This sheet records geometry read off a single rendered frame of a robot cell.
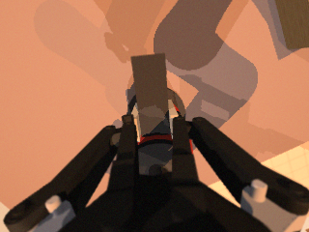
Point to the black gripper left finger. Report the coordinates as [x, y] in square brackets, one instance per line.
[51, 207]

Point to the red kettle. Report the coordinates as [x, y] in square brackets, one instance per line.
[155, 148]

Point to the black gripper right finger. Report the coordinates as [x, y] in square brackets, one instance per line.
[279, 202]

